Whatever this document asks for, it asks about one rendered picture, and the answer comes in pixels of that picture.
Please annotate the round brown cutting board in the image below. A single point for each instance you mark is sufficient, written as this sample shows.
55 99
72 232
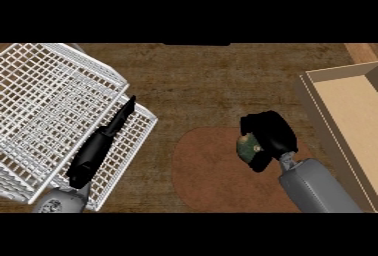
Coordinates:
230 170

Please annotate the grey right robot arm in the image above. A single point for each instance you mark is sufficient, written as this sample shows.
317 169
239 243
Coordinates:
312 186

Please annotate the pale wooden panel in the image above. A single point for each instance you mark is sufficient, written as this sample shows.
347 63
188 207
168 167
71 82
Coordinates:
363 52

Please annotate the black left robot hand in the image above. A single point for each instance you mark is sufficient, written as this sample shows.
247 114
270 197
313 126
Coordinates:
93 151

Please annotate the cardboard box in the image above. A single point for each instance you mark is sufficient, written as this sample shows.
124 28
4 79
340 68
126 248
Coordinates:
343 128

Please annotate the green squash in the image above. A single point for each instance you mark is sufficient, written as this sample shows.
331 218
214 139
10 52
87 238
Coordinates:
248 146

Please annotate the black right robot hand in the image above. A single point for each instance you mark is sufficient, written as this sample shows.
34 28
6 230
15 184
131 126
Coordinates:
273 131

